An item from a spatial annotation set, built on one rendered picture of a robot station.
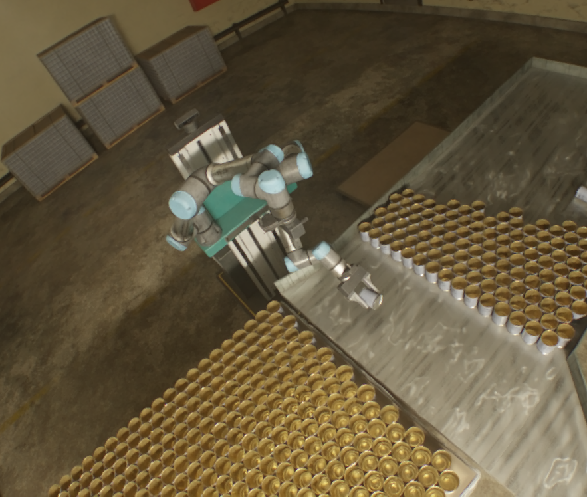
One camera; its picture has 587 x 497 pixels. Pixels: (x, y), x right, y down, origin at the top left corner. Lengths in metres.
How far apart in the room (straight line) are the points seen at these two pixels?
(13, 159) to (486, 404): 7.53
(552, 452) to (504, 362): 0.37
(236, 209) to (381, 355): 1.14
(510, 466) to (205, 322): 2.68
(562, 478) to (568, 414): 0.22
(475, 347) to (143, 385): 2.77
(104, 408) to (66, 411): 0.49
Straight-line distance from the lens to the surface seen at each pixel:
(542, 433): 1.56
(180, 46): 7.97
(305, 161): 1.59
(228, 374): 1.69
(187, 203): 1.45
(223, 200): 2.10
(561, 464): 1.56
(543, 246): 1.87
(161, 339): 3.61
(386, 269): 1.81
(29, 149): 7.63
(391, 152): 4.04
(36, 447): 4.23
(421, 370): 1.56
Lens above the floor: 2.55
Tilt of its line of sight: 46 degrees down
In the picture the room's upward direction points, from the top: 24 degrees counter-clockwise
